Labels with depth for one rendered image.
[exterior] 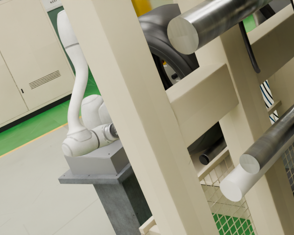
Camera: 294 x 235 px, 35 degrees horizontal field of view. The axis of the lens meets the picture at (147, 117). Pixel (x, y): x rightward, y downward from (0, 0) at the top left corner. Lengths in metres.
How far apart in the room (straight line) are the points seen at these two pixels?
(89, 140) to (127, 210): 0.75
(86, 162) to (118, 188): 0.26
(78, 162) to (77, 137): 0.54
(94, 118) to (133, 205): 0.58
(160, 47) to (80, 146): 0.79
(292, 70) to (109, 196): 1.55
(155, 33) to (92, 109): 1.12
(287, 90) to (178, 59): 0.45
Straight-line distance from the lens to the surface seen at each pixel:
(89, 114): 2.70
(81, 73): 2.34
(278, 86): 1.82
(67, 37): 2.35
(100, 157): 2.61
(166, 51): 1.63
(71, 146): 2.24
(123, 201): 2.85
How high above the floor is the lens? 1.68
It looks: 18 degrees down
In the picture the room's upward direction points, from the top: 22 degrees counter-clockwise
